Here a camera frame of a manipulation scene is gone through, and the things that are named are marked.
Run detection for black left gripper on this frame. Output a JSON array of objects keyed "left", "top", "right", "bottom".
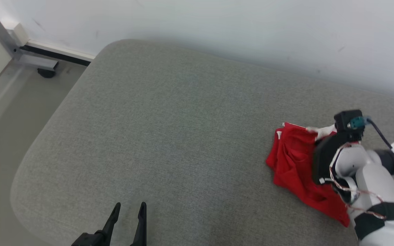
[{"left": 71, "top": 202, "right": 147, "bottom": 246}]

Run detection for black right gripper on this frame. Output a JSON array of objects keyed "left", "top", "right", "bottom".
[{"left": 311, "top": 131, "right": 362, "bottom": 186}]

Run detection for red and white jersey shirt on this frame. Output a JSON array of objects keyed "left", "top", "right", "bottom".
[{"left": 265, "top": 122, "right": 351, "bottom": 228}]

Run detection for white skirting board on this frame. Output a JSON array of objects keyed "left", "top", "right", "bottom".
[{"left": 26, "top": 39, "right": 96, "bottom": 66}]

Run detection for thin red white arm wires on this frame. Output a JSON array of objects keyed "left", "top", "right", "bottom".
[{"left": 329, "top": 143, "right": 387, "bottom": 219}]

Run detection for right camera cable teal plug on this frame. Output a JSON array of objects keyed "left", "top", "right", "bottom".
[{"left": 350, "top": 116, "right": 394, "bottom": 176}]

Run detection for black frame foot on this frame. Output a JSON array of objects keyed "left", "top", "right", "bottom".
[{"left": 37, "top": 68, "right": 56, "bottom": 79}]

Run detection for grey metal frame post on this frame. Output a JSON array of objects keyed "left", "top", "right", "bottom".
[{"left": 0, "top": 0, "right": 60, "bottom": 71}]

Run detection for small white wall box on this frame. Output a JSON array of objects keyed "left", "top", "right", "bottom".
[{"left": 12, "top": 23, "right": 30, "bottom": 46}]

